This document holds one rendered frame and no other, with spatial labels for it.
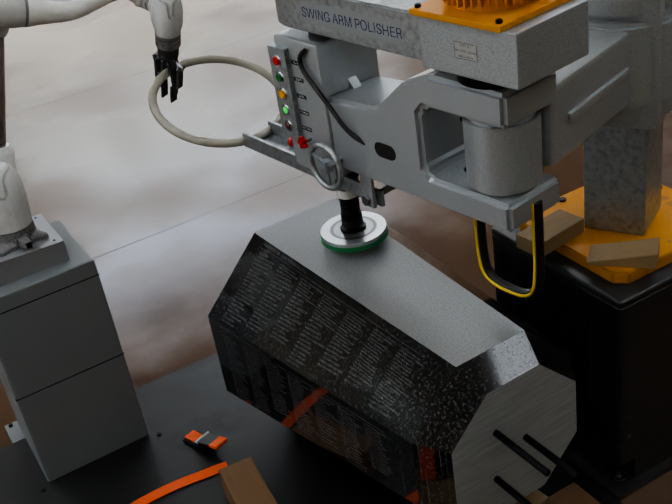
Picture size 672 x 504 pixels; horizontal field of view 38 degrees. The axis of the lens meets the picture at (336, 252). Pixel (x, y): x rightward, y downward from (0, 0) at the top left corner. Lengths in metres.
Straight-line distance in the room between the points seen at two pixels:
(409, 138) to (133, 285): 2.50
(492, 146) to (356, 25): 0.48
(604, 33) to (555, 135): 0.39
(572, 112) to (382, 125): 0.49
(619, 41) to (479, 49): 0.61
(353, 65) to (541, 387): 1.04
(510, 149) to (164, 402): 2.06
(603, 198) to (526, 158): 0.73
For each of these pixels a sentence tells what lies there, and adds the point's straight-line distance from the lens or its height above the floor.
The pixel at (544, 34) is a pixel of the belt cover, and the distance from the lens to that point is 2.23.
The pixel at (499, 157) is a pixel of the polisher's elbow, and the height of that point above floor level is 1.34.
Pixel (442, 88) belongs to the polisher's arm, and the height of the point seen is 1.49.
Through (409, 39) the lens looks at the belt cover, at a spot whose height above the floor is 1.60.
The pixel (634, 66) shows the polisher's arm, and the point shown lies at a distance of 2.83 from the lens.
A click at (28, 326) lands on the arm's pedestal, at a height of 0.66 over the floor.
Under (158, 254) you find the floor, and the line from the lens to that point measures 5.01.
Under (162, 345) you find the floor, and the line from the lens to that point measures 4.32.
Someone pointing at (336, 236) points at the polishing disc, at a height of 0.86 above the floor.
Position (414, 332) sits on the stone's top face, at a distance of 2.71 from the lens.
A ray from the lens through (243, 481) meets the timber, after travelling 3.36.
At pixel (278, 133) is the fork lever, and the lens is 3.36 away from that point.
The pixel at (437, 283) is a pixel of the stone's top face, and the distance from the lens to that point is 2.90.
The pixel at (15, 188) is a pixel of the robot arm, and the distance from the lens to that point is 3.41.
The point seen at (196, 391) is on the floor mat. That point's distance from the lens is 3.98.
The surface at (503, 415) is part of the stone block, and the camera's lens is 2.66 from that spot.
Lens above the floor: 2.40
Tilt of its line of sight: 31 degrees down
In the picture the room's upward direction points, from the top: 9 degrees counter-clockwise
